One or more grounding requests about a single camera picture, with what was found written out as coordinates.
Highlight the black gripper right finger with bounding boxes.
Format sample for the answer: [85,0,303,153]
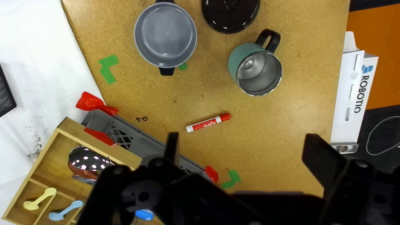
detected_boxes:
[302,134,347,198]

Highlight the grey cooking pot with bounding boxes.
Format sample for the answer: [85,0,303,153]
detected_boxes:
[134,0,198,76]

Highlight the grey plastic crate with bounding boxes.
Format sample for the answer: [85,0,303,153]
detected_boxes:
[80,109,210,181]

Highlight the metal ladle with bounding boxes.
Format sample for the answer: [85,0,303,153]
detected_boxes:
[68,146,114,180]

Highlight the blue plastic spoon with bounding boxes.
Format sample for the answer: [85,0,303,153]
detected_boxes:
[49,200,84,221]

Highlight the black pot lid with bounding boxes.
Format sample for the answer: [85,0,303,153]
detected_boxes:
[202,0,260,34]

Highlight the white Robotiq box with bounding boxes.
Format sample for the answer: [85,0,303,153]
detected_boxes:
[330,31,379,154]

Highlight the red and white marker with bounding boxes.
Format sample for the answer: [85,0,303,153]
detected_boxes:
[185,113,232,133]

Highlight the yellow plastic spoon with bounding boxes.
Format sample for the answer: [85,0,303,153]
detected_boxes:
[23,188,58,211]

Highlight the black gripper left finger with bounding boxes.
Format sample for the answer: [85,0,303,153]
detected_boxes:
[164,133,179,163]

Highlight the wooden cutlery tray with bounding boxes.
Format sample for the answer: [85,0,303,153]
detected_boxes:
[3,118,142,225]

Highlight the teal metal mug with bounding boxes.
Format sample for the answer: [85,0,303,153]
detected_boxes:
[228,29,283,96]

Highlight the red clamp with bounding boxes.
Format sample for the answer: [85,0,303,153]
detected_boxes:
[77,91,119,115]

